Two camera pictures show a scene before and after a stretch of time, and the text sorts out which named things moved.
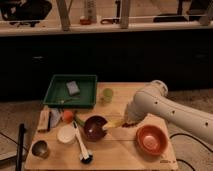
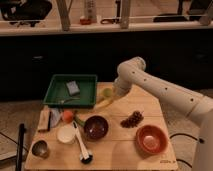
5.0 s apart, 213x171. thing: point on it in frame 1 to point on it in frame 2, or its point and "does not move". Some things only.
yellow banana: x=113 y=122 to x=105 y=102
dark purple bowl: x=94 y=128 does not move
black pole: x=20 y=144 does not move
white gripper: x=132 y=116 to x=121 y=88
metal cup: x=40 y=148 does not move
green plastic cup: x=108 y=95 does not move
